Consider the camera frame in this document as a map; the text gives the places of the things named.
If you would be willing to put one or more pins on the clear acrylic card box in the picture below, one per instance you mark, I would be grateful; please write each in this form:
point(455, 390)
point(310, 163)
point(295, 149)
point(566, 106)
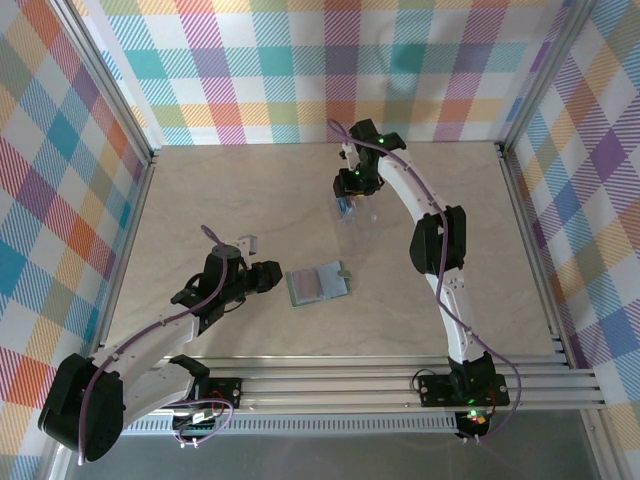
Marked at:
point(372, 220)

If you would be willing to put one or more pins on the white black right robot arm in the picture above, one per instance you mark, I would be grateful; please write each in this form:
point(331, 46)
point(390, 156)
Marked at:
point(405, 185)

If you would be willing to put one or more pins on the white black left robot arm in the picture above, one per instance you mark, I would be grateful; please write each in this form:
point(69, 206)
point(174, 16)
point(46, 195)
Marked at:
point(150, 350)

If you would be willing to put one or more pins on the blue card stack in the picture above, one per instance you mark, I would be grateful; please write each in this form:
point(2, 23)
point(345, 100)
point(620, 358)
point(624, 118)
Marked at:
point(345, 209)

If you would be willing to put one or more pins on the grey metal panel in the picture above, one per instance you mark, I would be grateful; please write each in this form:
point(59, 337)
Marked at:
point(325, 460)

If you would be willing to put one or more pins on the aluminium table edge rail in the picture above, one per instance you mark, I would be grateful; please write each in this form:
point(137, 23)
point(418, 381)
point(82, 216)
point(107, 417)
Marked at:
point(325, 363)

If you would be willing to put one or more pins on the aluminium left side rail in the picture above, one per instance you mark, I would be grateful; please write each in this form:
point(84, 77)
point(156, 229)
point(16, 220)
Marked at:
point(127, 250)

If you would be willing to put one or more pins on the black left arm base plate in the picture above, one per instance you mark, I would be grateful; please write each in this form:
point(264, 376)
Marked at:
point(227, 390)

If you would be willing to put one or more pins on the aluminium frame beam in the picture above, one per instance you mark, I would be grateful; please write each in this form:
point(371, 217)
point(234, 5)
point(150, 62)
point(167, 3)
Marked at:
point(325, 395)

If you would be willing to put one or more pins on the aluminium right side rail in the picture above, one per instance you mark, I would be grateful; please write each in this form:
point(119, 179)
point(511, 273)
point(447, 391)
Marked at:
point(535, 250)

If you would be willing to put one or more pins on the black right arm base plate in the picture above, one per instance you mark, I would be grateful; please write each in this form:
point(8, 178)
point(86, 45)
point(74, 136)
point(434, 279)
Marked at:
point(432, 392)

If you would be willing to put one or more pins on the aluminium right frame post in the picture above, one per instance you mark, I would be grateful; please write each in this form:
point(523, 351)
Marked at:
point(545, 75)

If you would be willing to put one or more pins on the aluminium frame post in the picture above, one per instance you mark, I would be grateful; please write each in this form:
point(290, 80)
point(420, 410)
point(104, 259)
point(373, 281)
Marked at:
point(545, 75)
point(107, 75)

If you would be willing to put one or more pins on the aluminium left frame post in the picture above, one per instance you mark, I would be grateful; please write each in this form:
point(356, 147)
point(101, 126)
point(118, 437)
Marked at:
point(107, 75)

